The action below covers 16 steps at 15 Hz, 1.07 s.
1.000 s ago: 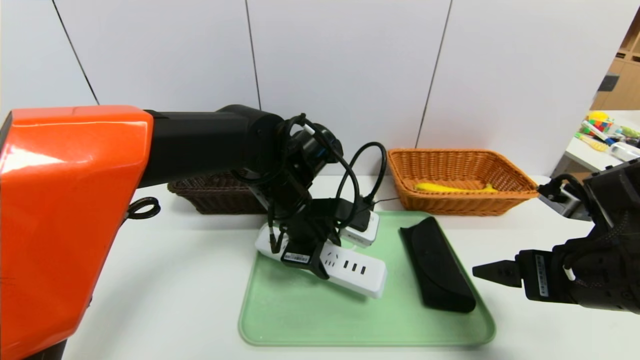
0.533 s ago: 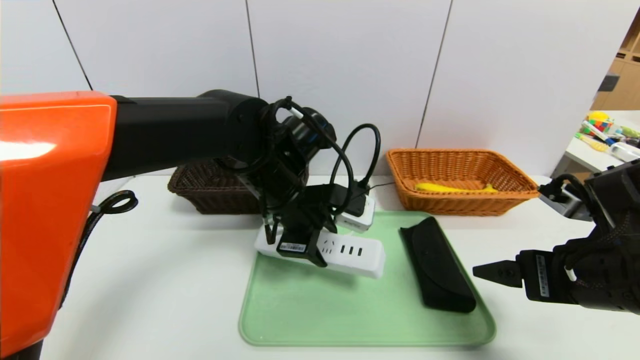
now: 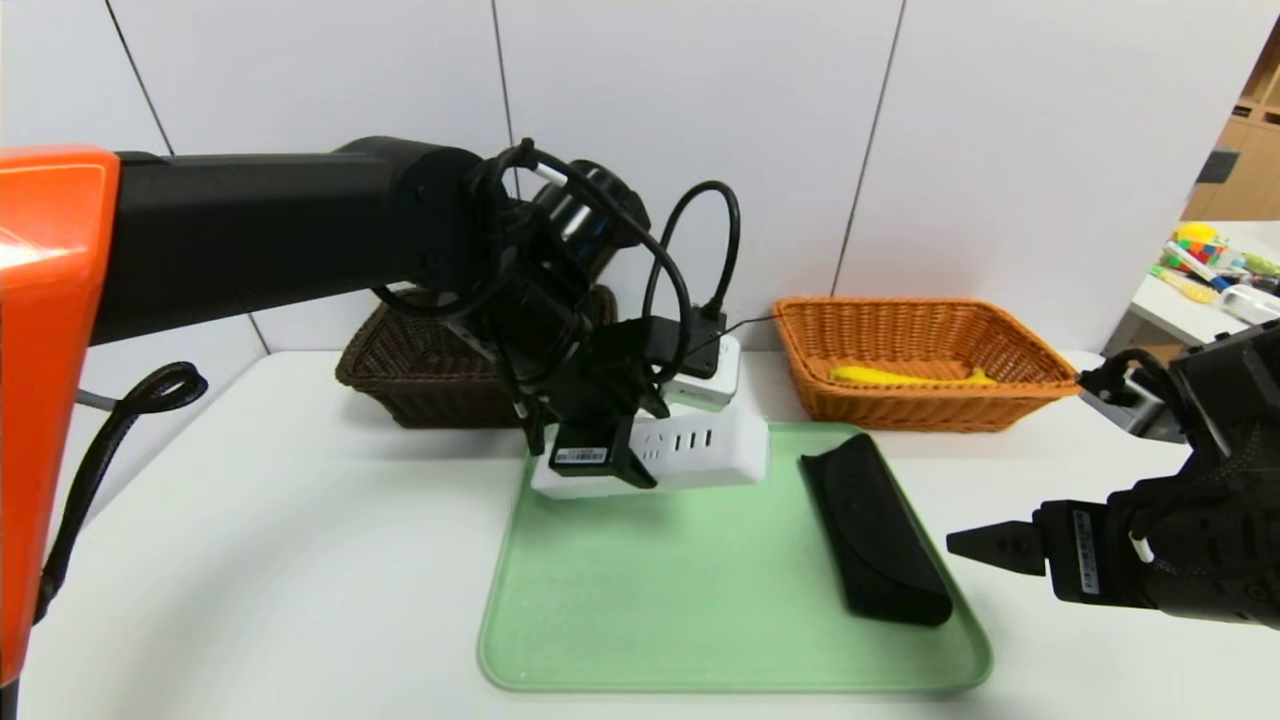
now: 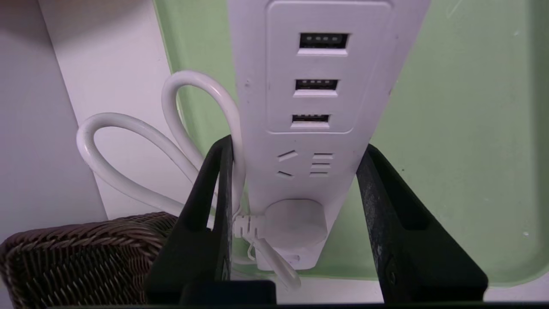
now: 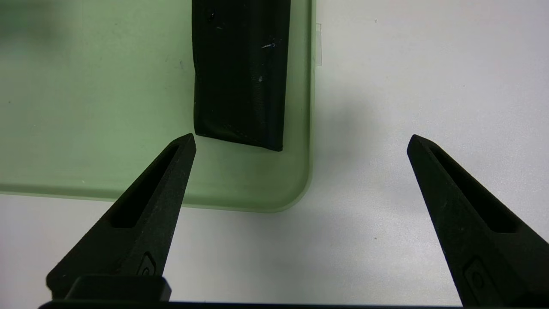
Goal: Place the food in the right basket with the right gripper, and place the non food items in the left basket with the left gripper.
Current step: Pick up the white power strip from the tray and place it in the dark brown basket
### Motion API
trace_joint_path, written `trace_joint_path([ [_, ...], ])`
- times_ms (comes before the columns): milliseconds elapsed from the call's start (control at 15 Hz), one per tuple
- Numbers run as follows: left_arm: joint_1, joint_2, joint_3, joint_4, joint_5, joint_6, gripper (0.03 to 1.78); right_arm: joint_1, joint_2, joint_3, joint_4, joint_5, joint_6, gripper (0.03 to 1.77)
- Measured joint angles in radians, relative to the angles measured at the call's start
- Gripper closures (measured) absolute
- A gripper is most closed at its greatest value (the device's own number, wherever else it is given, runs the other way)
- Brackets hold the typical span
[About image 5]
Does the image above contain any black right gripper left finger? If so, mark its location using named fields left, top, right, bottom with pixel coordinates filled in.
left=46, top=133, right=197, bottom=303

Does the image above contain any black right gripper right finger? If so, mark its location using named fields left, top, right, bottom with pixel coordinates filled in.
left=407, top=134, right=549, bottom=306

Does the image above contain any black glasses case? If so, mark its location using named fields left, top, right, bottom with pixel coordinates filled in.
left=191, top=0, right=292, bottom=152

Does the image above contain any light green plastic tray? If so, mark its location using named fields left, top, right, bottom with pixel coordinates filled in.
left=0, top=0, right=317, bottom=213

